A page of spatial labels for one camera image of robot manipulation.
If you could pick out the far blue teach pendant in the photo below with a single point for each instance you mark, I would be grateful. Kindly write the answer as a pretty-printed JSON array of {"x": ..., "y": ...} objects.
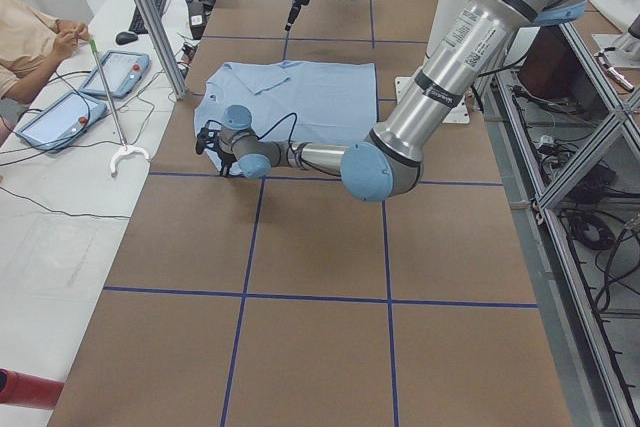
[{"x": 123, "y": 71}]

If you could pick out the blue teach pendant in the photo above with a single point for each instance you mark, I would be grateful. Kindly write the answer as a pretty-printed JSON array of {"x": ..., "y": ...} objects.
[
  {"x": 60, "y": 124},
  {"x": 123, "y": 71}
]

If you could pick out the person's hand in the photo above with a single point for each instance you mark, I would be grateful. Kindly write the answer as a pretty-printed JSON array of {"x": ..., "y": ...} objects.
[{"x": 69, "y": 33}]

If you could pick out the near blue teach pendant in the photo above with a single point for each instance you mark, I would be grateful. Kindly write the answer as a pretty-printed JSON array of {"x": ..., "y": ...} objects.
[{"x": 60, "y": 124}]

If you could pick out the aluminium frame rack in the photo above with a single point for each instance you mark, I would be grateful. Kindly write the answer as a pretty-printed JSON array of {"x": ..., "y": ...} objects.
[{"x": 565, "y": 128}]

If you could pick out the seated person beige shirt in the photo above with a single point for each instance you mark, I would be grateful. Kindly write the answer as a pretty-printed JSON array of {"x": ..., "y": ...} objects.
[{"x": 27, "y": 37}]

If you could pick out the black power adapter box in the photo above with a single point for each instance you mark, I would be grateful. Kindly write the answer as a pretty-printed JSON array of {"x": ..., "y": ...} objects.
[{"x": 197, "y": 19}]

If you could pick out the black computer mouse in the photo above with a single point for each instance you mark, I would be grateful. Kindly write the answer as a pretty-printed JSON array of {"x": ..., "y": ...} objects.
[{"x": 125, "y": 37}]

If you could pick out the white reacher grabber stick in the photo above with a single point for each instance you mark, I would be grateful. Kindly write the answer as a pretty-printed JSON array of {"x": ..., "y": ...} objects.
[{"x": 125, "y": 149}]

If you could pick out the red fire extinguisher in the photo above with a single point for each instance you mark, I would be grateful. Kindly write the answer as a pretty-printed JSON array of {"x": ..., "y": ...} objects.
[{"x": 23, "y": 390}]

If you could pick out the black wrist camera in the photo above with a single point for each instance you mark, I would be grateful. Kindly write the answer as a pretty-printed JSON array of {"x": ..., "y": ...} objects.
[{"x": 207, "y": 138}]

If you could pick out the light blue t-shirt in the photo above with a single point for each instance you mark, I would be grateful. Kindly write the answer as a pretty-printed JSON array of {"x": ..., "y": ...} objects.
[{"x": 294, "y": 101}]

